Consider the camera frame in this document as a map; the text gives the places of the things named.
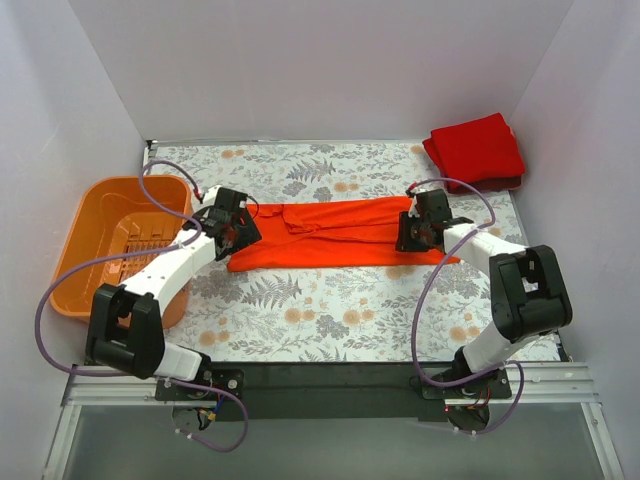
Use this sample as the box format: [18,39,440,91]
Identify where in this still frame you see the orange t-shirt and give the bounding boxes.
[227,196,444,273]

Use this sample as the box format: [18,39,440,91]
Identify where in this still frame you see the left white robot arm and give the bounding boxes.
[85,186,261,400]

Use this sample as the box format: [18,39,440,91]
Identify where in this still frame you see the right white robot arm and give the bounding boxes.
[396,184,573,398]

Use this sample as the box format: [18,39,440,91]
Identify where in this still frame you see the floral patterned table mat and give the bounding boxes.
[97,141,559,363]

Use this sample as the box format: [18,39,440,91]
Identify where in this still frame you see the folded dark red t-shirt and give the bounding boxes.
[445,176,522,195]

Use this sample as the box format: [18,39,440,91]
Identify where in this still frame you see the orange plastic basket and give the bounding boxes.
[50,176,184,323]

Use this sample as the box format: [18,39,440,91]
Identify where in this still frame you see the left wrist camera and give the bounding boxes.
[194,185,221,207]

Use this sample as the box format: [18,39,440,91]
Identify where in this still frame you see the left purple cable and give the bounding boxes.
[34,158,250,454]

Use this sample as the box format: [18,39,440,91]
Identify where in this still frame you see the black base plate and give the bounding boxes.
[154,360,511,424]

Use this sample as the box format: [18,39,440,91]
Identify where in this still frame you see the aluminium frame rail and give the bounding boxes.
[44,362,624,479]

